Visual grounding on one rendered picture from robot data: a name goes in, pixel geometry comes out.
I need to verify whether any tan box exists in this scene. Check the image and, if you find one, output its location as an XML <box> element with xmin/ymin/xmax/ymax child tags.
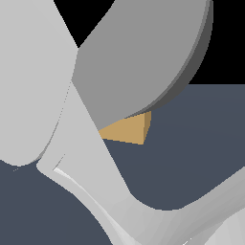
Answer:
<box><xmin>98</xmin><ymin>110</ymin><xmax>153</xmax><ymax>146</ymax></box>

